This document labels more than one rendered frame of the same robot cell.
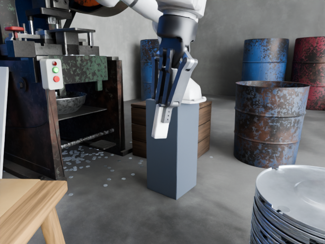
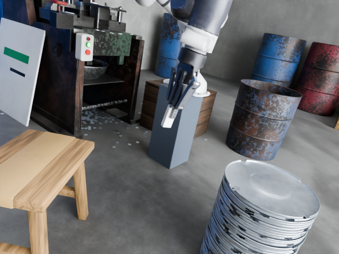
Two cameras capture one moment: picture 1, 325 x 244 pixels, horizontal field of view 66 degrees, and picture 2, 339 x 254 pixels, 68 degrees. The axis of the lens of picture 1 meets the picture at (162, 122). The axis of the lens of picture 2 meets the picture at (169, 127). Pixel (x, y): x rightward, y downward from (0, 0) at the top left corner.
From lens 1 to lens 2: 24 cm
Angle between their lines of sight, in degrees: 8
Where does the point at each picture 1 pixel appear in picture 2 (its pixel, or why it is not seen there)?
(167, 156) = (169, 134)
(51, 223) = (80, 169)
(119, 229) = (121, 182)
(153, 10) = not seen: hidden behind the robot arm
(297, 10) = (322, 13)
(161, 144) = not seen: hidden behind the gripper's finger
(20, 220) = (66, 163)
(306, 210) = (250, 191)
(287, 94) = (280, 100)
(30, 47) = (69, 20)
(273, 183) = (237, 171)
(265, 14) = (291, 10)
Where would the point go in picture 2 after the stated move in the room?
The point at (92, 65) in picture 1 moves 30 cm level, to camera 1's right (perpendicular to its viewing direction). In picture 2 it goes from (117, 41) to (163, 50)
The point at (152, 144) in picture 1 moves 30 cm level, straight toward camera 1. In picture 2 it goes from (158, 121) to (155, 145)
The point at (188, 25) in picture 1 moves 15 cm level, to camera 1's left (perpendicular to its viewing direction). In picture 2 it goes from (199, 59) to (143, 48)
